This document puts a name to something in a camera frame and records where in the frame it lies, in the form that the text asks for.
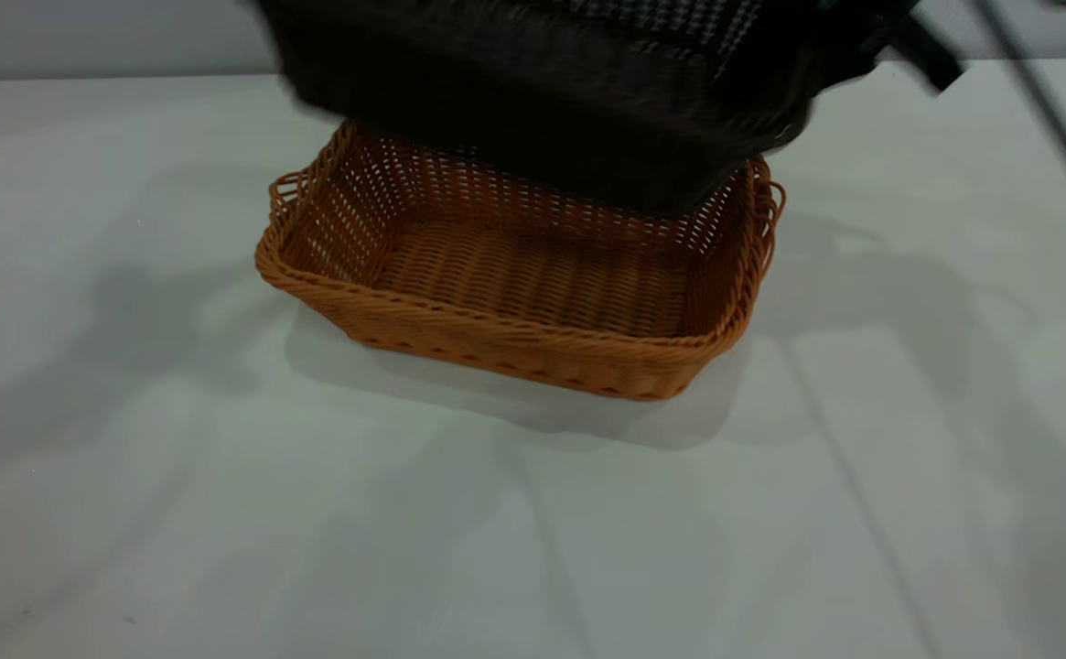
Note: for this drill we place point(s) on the orange-brown wicker basket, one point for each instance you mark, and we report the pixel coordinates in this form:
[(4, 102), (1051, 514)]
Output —
[(532, 275)]

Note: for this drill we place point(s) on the dark brown wicker basket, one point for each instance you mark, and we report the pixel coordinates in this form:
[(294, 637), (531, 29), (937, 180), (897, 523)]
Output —
[(542, 101)]

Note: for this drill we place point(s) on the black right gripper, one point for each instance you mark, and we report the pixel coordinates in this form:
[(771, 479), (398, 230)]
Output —
[(862, 41)]

